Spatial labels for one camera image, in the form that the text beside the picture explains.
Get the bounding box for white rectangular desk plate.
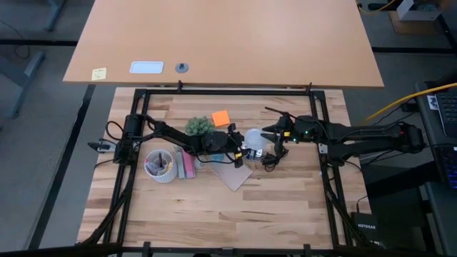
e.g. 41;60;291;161
129;61;165;75

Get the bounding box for brown spiral notebook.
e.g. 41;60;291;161
206;156;253;193

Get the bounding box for keyboard with blue backlight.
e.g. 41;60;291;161
438;145;457;190

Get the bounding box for yellow sticky note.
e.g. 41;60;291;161
91;67;108;81

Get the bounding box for long yellow hanging cable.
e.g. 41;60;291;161
362;82;457;122

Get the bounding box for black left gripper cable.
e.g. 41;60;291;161
194;151;238;166

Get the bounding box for orange sticky note pad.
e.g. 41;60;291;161
211;109;231;128

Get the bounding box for black keyboard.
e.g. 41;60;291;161
435;91;457;139

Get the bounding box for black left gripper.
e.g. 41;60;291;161
200;123;250;168

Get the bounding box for black aluminium rig frame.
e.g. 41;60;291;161
74;81;386;257

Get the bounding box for short yellow cable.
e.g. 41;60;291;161
358;0;398;16

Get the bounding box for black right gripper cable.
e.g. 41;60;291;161
263;106;298;119

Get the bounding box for black side desk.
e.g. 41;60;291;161
413;81;457;257

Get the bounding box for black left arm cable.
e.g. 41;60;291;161
106;120;126;141

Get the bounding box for black Netgear network switch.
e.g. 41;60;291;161
351;211;380;243

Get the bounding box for green artificial succulent plant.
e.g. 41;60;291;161
184;116;216;137

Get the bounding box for light wood desk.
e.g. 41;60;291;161
62;0;385;89

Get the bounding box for grey desk leg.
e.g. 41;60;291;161
44;0;68;32
0;51;46;119

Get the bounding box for grey white box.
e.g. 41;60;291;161
396;0;443;21

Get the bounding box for grey stapler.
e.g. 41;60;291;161
174;143;186;179

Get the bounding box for black table clamp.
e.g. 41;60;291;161
87;141;116;153

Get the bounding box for brown cardboard box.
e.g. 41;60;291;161
388;9;451;36

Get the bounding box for black lamp power cord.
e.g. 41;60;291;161
260;141;289;173

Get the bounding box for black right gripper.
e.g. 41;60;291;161
260;114;317;153

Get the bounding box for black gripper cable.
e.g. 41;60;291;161
263;106;298;119
194;151;238;166

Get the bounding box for white textured pen cup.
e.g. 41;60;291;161
144;148;179;184

